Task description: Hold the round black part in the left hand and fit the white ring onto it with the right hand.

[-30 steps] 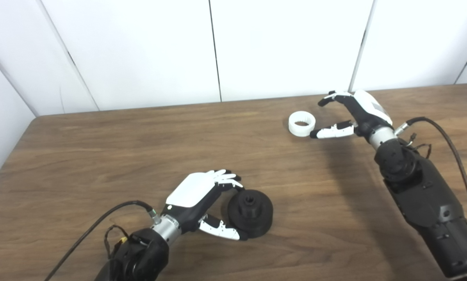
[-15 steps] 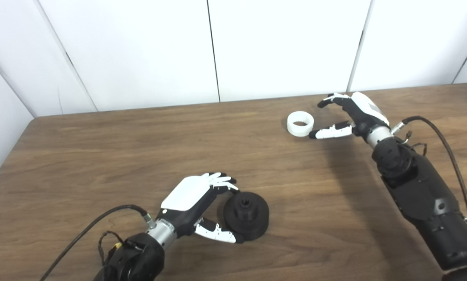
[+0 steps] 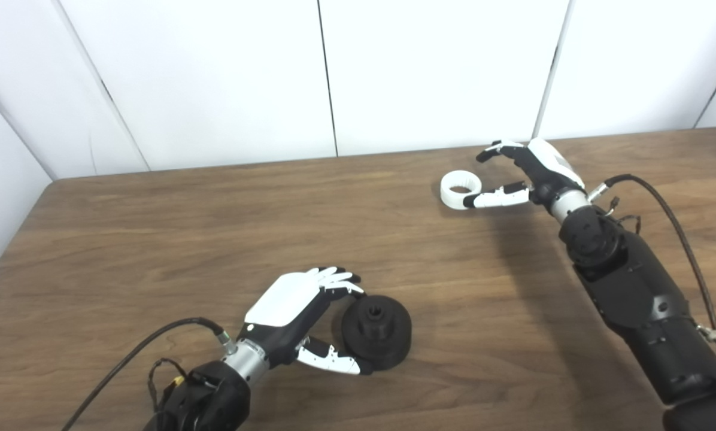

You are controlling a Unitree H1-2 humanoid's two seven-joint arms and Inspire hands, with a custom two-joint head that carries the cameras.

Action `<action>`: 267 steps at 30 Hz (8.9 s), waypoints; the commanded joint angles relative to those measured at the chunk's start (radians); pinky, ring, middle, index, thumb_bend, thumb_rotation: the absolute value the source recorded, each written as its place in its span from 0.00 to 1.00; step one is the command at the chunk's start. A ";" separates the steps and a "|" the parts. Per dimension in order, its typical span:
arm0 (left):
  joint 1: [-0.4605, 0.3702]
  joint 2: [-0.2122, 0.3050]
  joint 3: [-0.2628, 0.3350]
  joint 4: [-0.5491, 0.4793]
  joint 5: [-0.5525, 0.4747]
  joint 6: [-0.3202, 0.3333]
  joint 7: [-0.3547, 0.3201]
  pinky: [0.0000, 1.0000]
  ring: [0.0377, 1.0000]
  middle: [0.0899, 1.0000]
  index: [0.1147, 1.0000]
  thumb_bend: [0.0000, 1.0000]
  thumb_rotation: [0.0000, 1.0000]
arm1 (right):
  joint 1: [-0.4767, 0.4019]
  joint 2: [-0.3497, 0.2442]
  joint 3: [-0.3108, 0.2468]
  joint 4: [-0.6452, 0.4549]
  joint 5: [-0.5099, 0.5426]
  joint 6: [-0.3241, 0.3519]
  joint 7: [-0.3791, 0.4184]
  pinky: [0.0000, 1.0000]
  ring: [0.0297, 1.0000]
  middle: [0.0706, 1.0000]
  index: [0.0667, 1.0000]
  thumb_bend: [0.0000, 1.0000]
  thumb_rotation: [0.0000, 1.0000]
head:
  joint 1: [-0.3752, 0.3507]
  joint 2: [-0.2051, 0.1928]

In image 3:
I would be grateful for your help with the round black part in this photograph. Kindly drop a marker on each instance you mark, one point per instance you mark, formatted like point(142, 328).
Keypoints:
point(382, 335)

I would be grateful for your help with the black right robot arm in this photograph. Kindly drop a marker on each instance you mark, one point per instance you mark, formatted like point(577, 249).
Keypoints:
point(645, 299)

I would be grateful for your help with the white and black right hand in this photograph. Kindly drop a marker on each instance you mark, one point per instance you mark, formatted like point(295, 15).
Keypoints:
point(546, 161)

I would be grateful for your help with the white and black left hand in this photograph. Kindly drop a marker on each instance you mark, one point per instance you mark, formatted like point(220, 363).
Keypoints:
point(283, 302)

